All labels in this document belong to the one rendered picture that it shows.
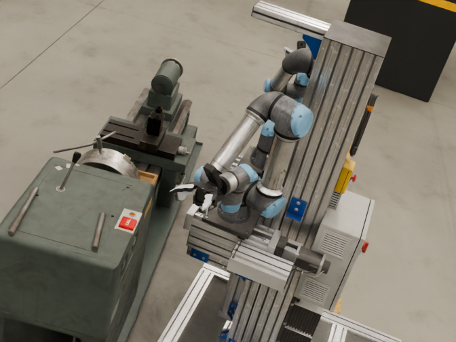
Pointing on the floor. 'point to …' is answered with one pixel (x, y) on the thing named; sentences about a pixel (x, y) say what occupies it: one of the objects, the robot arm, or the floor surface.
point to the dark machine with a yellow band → (409, 41)
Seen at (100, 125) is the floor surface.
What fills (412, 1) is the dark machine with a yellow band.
